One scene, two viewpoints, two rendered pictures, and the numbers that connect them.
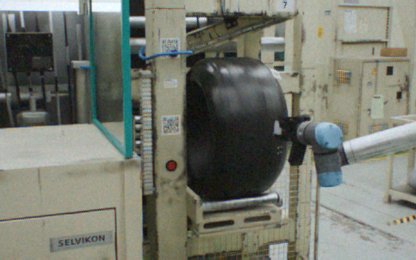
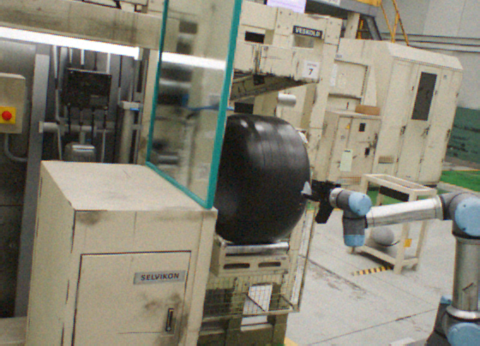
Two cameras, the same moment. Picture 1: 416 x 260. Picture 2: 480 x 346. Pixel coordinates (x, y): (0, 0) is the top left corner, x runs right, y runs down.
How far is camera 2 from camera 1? 0.45 m
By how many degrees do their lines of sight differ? 9
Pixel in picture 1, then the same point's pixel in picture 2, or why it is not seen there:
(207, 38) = (236, 91)
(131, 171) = (208, 220)
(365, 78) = (339, 131)
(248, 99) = (280, 158)
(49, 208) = (138, 247)
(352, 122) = (321, 171)
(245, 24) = (271, 83)
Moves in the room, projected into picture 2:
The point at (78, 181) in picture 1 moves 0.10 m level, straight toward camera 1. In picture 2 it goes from (165, 225) to (175, 238)
